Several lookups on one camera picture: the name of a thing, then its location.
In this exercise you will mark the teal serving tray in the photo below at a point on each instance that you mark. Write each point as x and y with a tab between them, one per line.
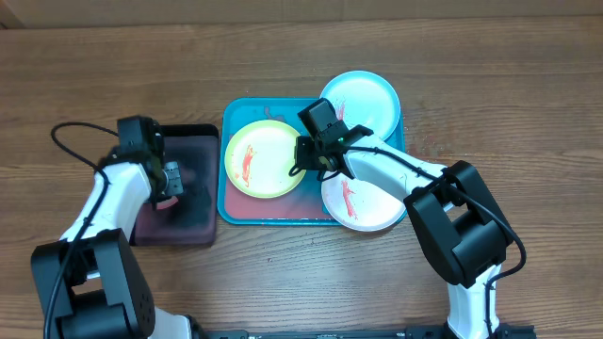
303	205

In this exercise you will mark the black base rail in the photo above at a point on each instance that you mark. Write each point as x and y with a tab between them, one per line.
415	332

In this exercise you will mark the dark rectangular sponge tray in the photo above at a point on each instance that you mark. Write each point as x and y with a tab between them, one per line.
193	220

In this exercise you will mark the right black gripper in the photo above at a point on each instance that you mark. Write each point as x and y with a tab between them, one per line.
314	163

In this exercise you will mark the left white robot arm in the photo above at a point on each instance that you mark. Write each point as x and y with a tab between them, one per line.
89	282

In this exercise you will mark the light blue plate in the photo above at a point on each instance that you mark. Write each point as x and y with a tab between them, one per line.
364	98

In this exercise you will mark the yellow plate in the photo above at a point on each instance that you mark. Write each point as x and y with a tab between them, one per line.
258	159

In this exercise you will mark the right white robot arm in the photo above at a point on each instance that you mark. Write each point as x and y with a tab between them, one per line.
459	226

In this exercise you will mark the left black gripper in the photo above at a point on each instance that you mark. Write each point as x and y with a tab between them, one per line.
176	179

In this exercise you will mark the white plate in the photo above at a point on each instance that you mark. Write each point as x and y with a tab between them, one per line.
359	205

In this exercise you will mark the pink sponge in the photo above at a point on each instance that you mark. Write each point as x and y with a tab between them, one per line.
168	203

